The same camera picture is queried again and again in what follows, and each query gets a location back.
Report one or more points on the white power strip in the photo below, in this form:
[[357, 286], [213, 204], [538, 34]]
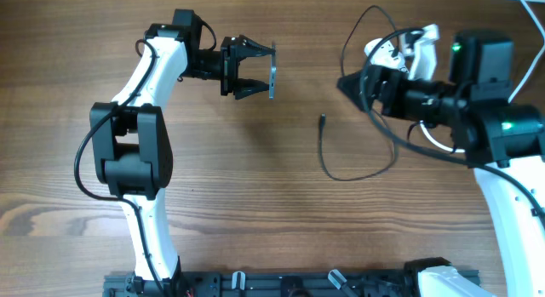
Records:
[[389, 56]]

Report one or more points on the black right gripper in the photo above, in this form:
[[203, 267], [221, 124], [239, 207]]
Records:
[[383, 77]]

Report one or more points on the Samsung Galaxy smartphone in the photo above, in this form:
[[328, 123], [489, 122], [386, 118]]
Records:
[[272, 73]]

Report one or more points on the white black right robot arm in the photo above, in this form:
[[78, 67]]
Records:
[[502, 142]]

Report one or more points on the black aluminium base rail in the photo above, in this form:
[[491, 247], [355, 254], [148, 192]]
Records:
[[215, 284]]

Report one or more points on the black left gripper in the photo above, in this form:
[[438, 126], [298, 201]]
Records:
[[242, 48]]

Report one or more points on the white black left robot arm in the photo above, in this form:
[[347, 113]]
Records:
[[132, 153]]

